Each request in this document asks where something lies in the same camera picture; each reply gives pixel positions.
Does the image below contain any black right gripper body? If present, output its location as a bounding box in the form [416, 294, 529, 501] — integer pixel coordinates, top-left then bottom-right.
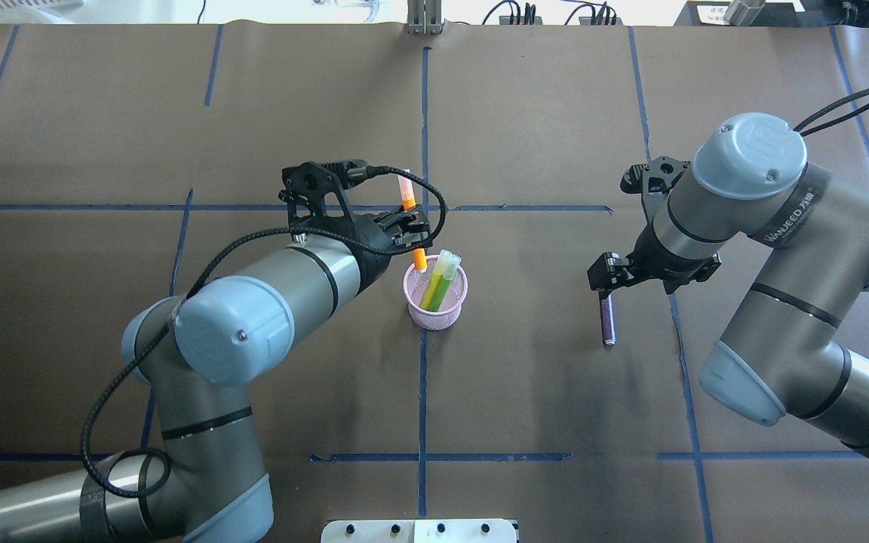
[627, 251, 722, 295]

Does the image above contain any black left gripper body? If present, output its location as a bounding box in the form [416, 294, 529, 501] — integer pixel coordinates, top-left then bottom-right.
[329, 212, 400, 283]

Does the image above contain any purple marker pen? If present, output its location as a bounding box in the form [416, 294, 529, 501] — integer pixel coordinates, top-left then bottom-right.
[600, 295, 617, 347]

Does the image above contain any orange marker pen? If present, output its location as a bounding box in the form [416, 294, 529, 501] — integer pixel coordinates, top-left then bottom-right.
[398, 176, 428, 275]

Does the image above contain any yellow marker pen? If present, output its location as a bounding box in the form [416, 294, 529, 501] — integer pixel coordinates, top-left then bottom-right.
[419, 250, 453, 311]

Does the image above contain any green marker pen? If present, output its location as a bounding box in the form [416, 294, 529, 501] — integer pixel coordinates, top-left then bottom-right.
[432, 254, 461, 312]

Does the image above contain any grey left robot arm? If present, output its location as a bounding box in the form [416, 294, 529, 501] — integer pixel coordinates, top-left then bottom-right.
[0, 207, 445, 542]

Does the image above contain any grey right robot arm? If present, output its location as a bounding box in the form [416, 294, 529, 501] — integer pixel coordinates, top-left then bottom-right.
[587, 112, 869, 459]

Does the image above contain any pink mesh pen holder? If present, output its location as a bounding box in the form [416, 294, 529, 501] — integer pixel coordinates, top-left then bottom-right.
[401, 265, 468, 331]

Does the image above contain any steel cup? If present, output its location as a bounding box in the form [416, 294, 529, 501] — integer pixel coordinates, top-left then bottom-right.
[722, 0, 766, 27]

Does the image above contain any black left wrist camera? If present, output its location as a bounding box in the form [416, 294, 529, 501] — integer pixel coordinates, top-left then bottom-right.
[278, 159, 367, 240]

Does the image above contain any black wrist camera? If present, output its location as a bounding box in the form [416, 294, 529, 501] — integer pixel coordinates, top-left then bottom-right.
[619, 157, 691, 222]
[278, 159, 367, 240]

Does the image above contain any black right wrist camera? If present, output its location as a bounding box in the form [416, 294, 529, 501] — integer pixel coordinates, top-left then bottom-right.
[619, 157, 691, 222]

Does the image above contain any aluminium frame post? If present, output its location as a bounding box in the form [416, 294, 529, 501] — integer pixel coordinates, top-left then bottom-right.
[406, 0, 444, 35]

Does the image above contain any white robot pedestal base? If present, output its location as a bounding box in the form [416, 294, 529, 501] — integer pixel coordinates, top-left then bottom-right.
[321, 518, 520, 542]

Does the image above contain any black right camera cable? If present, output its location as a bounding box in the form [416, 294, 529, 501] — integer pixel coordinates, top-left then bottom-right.
[793, 84, 869, 138]

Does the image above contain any black camera cable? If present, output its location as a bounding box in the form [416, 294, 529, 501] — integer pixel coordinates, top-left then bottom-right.
[80, 164, 448, 499]
[793, 84, 869, 138]

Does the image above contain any black left camera cable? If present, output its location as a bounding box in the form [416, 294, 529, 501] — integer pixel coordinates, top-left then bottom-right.
[80, 164, 448, 499]

